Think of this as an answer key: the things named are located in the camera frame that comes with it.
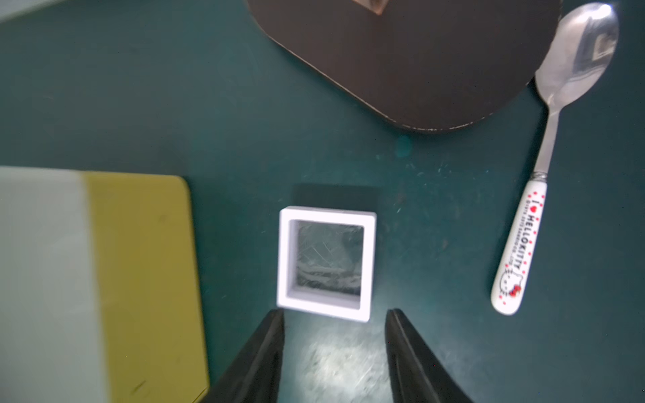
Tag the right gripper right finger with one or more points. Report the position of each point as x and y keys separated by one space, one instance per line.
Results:
x=416 y=374

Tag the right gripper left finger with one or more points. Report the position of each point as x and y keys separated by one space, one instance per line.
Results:
x=255 y=373

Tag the white brooch box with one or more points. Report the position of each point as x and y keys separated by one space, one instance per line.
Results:
x=326 y=262

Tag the three-tier drawer cabinet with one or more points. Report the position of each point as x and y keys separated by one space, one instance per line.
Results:
x=100 y=300

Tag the brown metal jewelry stand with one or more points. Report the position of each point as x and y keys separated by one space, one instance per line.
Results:
x=426 y=66

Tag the hello kitty metal spoon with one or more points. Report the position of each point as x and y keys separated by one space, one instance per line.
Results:
x=582 y=49

